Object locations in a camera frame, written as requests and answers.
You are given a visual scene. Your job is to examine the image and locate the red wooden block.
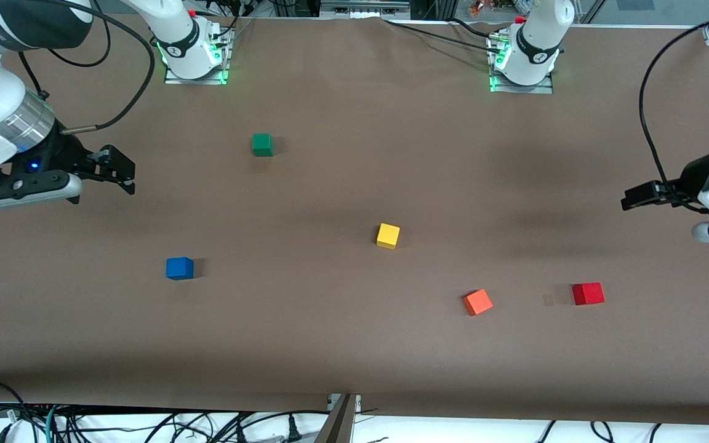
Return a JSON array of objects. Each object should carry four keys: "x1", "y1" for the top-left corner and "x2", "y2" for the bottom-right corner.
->
[{"x1": 572, "y1": 282, "x2": 606, "y2": 306}]

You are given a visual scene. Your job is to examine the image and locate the blue wooden block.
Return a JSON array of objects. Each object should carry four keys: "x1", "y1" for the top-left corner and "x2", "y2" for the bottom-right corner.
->
[{"x1": 166, "y1": 257, "x2": 195, "y2": 281}]

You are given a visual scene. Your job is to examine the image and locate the orange wooden block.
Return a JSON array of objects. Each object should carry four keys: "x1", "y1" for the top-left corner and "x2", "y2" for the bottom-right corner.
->
[{"x1": 462, "y1": 289, "x2": 494, "y2": 317}]

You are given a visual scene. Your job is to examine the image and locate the yellow wooden block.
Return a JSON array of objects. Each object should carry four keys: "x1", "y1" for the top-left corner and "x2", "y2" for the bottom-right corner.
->
[{"x1": 376, "y1": 223, "x2": 401, "y2": 250}]

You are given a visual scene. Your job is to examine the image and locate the brown paper table cover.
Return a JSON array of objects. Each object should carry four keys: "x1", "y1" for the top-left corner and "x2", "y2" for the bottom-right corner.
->
[{"x1": 0, "y1": 15, "x2": 709, "y2": 425}]

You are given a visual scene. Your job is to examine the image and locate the dark table support beam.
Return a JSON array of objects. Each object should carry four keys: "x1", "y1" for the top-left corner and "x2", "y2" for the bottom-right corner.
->
[{"x1": 314, "y1": 394, "x2": 358, "y2": 443}]

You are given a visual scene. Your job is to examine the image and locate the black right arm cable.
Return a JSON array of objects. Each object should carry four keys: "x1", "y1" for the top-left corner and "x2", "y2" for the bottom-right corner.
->
[{"x1": 19, "y1": 0, "x2": 156, "y2": 134}]

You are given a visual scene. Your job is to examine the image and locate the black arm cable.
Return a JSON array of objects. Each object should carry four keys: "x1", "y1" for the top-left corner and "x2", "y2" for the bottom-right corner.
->
[
  {"x1": 639, "y1": 0, "x2": 709, "y2": 214},
  {"x1": 19, "y1": 0, "x2": 156, "y2": 134}
]

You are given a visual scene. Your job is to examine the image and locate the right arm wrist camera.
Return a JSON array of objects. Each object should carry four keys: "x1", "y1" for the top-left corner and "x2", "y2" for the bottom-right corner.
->
[{"x1": 0, "y1": 172, "x2": 82, "y2": 211}]

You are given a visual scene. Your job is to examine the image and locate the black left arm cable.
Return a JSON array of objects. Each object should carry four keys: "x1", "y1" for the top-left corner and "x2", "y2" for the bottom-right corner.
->
[{"x1": 639, "y1": 0, "x2": 709, "y2": 214}]

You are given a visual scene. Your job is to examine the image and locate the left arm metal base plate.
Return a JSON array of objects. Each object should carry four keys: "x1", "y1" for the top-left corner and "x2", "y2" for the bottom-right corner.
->
[{"x1": 489, "y1": 34, "x2": 555, "y2": 95}]

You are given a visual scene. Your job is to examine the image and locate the black base power cable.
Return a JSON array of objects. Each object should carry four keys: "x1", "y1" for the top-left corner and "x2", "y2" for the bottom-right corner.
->
[
  {"x1": 447, "y1": 17, "x2": 503, "y2": 41},
  {"x1": 382, "y1": 18, "x2": 503, "y2": 53}
]

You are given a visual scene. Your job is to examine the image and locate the white metal bracket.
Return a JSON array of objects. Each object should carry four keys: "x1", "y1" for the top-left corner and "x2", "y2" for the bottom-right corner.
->
[{"x1": 328, "y1": 394, "x2": 362, "y2": 413}]

